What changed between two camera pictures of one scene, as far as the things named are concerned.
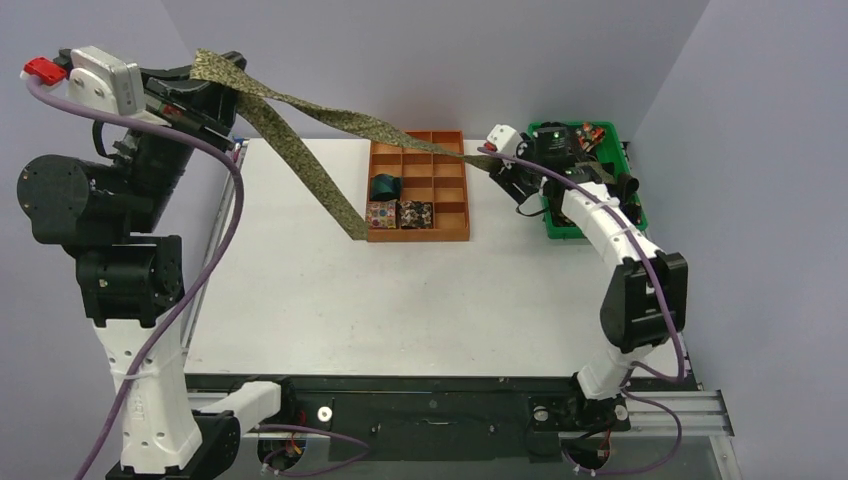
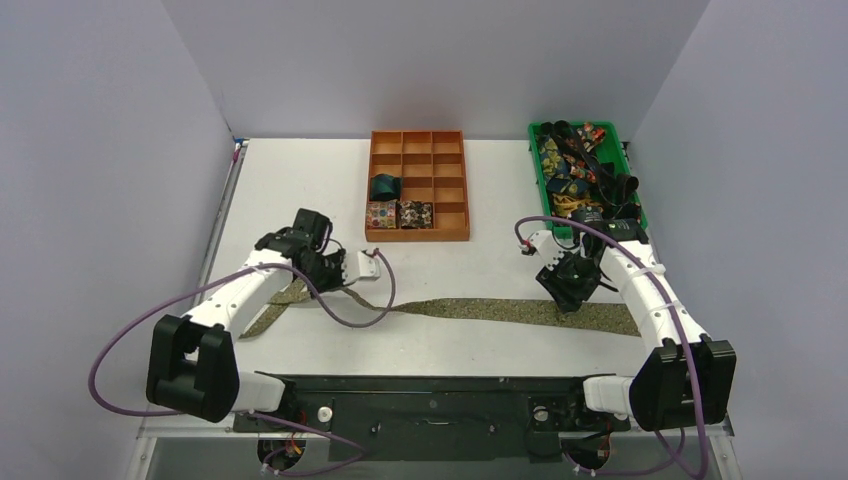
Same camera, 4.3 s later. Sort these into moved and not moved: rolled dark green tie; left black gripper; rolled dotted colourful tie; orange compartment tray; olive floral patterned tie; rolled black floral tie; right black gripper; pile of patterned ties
Moved: olive floral patterned tie; left black gripper; right black gripper
Not moved: rolled dotted colourful tie; rolled dark green tie; pile of patterned ties; rolled black floral tie; orange compartment tray
